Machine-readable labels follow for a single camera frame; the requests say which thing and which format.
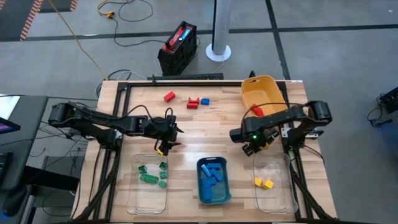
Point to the clear plastic tray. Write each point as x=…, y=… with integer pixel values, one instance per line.
x=146, y=202
x=273, y=202

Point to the black electronics box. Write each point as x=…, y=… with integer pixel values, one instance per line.
x=390, y=101

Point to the black red power station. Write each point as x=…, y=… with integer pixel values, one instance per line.
x=177, y=53

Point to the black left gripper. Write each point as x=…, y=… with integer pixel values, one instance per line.
x=161, y=130

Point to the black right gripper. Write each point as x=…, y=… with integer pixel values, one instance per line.
x=256, y=146

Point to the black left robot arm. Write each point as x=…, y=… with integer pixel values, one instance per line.
x=102, y=119

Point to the green long toy brick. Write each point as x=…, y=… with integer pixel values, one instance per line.
x=149, y=178

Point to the black keyboard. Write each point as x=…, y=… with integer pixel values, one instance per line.
x=186, y=76

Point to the tablet screen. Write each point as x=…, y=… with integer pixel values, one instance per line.
x=7, y=127

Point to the yellow plastic bin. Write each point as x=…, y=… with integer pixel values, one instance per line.
x=264, y=93

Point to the teal plastic bin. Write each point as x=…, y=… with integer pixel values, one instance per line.
x=222, y=193

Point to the black hazard striped floor mat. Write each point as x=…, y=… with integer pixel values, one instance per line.
x=12, y=18

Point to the black clamp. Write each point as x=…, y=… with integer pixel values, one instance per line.
x=252, y=74

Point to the red rectangular block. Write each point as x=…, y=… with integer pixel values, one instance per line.
x=169, y=96
x=256, y=110

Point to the black desk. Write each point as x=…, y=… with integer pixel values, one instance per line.
x=28, y=140

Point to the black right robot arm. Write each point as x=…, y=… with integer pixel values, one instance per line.
x=280, y=116

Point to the yellow rectangular block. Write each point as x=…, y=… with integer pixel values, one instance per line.
x=268, y=184

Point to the red brick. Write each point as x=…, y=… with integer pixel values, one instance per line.
x=192, y=105

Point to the yellow wooden cylinder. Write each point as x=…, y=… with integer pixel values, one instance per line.
x=265, y=147

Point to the green square toy brick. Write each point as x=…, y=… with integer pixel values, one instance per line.
x=162, y=184
x=163, y=165
x=163, y=175
x=142, y=169

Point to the blue square toy brick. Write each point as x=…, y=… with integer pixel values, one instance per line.
x=205, y=101

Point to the white fan stand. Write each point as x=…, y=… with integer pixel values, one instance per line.
x=221, y=25

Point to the black aluminium table frame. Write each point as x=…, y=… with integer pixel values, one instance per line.
x=186, y=83

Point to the yellow cube block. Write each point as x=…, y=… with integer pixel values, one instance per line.
x=258, y=182

